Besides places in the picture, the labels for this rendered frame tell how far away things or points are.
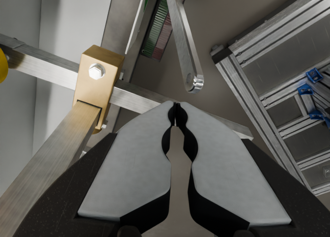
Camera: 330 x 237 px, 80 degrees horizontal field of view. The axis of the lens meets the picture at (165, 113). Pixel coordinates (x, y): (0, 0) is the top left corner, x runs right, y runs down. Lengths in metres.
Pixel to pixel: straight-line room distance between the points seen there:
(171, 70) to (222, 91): 0.34
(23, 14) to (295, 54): 1.00
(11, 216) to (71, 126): 0.11
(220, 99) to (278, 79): 0.37
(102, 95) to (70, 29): 0.28
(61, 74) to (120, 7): 0.18
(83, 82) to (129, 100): 0.07
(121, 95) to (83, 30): 0.27
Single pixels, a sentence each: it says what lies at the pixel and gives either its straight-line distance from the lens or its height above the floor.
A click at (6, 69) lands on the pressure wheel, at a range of 0.33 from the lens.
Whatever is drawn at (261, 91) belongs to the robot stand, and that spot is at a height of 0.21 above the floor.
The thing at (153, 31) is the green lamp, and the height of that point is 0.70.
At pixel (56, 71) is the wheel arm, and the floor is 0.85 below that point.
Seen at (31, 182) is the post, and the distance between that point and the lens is 0.22.
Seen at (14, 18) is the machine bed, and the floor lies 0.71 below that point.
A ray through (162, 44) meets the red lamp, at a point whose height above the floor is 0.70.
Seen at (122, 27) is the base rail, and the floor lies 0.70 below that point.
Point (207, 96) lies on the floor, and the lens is 1.28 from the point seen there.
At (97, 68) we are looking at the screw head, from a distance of 0.28.
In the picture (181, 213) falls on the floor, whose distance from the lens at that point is 2.20.
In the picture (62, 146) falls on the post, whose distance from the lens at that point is 0.25.
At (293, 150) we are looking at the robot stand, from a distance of 1.45.
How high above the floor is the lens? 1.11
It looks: 57 degrees down
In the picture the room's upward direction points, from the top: 177 degrees counter-clockwise
